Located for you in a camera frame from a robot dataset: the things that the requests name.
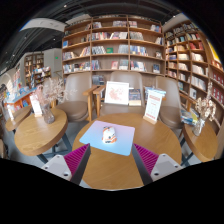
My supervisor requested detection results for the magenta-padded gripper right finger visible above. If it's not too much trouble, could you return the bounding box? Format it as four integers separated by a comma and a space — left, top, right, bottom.
131, 143, 184, 186

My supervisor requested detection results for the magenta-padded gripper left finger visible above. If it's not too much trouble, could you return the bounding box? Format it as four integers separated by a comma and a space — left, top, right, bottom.
41, 143, 92, 185

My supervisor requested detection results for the white orange patterned computer mouse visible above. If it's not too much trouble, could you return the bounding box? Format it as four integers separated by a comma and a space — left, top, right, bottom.
101, 125, 118, 145

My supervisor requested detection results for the pastel blue pink mouse pad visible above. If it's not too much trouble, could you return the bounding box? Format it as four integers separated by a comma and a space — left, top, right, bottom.
79, 120, 136, 157

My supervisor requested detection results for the round wooden side table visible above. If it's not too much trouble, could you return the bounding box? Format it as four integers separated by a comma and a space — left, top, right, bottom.
14, 107, 73, 164
181, 121, 219, 166

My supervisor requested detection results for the brown padded wooden armchair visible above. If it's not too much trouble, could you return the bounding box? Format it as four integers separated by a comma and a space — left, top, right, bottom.
154, 75, 184, 129
93, 70, 168, 117
54, 71, 98, 123

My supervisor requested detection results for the glass vase with dried flowers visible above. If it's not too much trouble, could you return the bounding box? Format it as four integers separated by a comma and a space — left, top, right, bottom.
34, 78, 68, 125
192, 81, 217, 137

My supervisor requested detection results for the white orange sign, wooden base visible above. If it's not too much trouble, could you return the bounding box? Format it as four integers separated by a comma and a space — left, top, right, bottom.
142, 89, 165, 125

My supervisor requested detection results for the stack of colourful books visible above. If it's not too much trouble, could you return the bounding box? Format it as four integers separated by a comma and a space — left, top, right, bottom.
180, 108, 198, 127

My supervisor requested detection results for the dark upright book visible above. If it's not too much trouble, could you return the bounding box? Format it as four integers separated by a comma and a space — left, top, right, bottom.
128, 88, 142, 107

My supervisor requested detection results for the small white sign card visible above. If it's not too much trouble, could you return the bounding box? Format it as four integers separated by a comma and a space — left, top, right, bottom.
29, 94, 44, 118

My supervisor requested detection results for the light blue book stack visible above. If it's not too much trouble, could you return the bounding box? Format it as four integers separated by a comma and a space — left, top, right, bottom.
144, 85, 167, 96

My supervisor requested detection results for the white framed floral picture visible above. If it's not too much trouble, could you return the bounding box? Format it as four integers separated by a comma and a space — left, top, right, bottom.
104, 80, 130, 106

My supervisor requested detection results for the orange book display stand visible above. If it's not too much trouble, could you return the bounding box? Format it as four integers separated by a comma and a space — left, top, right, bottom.
4, 87, 37, 113

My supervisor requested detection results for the distant wooden bookshelf unit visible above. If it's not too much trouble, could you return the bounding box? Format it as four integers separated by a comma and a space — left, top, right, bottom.
23, 51, 46, 88

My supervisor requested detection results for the curved wooden bookshelf unit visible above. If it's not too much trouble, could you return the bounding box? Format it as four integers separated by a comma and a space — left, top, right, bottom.
164, 19, 224, 134

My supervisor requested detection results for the wide wooden bookshelf unit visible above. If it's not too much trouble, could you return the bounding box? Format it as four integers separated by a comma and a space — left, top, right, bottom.
61, 14, 166, 84

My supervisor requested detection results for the white hanging ceiling panel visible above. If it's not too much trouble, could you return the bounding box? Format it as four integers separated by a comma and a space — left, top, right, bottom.
19, 18, 68, 33

